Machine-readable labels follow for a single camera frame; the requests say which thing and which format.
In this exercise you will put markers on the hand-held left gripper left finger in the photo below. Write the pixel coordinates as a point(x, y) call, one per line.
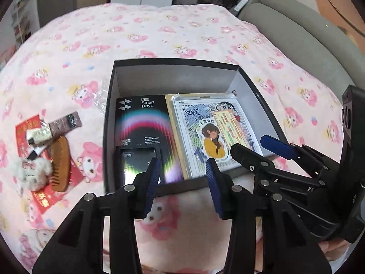
point(151, 187)

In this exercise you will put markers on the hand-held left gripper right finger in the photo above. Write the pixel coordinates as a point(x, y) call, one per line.
point(214, 189)

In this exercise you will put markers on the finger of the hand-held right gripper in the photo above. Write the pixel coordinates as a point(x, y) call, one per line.
point(273, 144)
point(245, 154)

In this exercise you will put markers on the small black product box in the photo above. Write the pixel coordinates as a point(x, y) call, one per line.
point(134, 162)

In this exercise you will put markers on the yellow green printed card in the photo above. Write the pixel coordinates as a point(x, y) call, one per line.
point(231, 125)

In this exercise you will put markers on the girl illustration sticker card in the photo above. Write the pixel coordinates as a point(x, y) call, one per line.
point(212, 145)

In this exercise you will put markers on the black rainbow-print product box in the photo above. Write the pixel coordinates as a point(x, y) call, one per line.
point(142, 125)

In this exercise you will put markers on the black cardboard container box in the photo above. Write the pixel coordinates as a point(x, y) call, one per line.
point(171, 77)

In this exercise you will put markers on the cartoon bead kit package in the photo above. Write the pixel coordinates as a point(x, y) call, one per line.
point(185, 120)

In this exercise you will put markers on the wooden comb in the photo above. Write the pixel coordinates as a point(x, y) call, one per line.
point(60, 162)

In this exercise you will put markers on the red envelope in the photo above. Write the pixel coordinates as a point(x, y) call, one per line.
point(27, 125)
point(45, 202)

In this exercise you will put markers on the brown sachet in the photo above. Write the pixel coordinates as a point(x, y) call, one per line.
point(62, 124)

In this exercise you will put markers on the grey sofa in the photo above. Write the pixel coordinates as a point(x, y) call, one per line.
point(285, 25)

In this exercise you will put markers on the black and white tube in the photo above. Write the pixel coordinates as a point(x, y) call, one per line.
point(35, 152)

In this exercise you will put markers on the white plush toy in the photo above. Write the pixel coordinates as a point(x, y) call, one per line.
point(31, 174)

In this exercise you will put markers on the cream sachet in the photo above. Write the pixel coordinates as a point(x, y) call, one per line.
point(40, 134)

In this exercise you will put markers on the round wooden table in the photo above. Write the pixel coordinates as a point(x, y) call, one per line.
point(342, 2)

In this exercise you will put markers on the pink printed blanket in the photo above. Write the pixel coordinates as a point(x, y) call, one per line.
point(171, 34)

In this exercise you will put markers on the white power strip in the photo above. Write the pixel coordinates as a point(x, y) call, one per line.
point(241, 4)

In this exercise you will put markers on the grey cabinet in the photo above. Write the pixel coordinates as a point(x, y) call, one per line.
point(57, 0)

